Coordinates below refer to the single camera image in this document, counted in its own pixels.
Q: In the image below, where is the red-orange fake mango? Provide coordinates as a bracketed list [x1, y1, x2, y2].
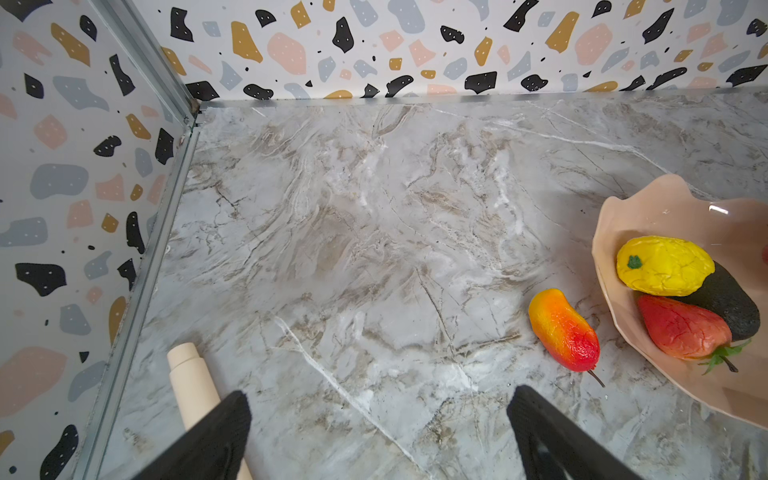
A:
[528, 289, 604, 386]

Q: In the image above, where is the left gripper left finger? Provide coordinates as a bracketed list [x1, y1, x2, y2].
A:
[134, 391, 252, 480]

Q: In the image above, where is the beige wooden rolling pin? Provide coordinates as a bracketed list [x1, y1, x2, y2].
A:
[167, 342, 252, 479]

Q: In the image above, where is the pink flower-shaped fruit bowl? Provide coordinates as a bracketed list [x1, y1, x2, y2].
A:
[592, 174, 767, 427]

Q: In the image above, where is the red fake strawberry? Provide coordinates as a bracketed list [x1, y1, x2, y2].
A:
[636, 294, 750, 375]

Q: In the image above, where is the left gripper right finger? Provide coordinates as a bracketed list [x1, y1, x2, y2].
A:
[506, 385, 639, 479]

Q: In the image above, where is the dark fake avocado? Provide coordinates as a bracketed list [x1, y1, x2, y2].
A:
[673, 262, 761, 341]

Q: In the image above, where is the yellow fake lemon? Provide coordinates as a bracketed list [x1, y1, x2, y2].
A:
[616, 236, 715, 297]

